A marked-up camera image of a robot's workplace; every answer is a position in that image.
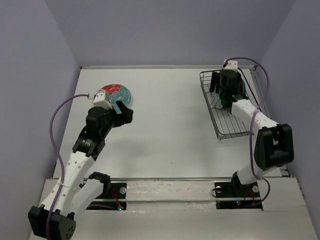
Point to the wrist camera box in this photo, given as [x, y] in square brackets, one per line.
[101, 99]
[231, 65]

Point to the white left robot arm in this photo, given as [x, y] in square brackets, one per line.
[55, 217]

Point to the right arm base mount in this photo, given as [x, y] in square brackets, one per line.
[229, 198]

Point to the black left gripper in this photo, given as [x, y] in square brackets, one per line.
[125, 117]

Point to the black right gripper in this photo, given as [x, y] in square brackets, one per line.
[216, 80]

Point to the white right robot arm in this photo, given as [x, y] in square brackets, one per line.
[270, 143]

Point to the red and blue floral plate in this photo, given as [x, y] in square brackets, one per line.
[118, 92]

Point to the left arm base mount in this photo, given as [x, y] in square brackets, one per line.
[112, 200]

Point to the mint green flower plate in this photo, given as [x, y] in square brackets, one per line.
[216, 102]

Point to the black wire dish rack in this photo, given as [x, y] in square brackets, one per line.
[226, 125]

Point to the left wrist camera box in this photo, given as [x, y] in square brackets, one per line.
[101, 99]

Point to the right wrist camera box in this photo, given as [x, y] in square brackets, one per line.
[231, 65]

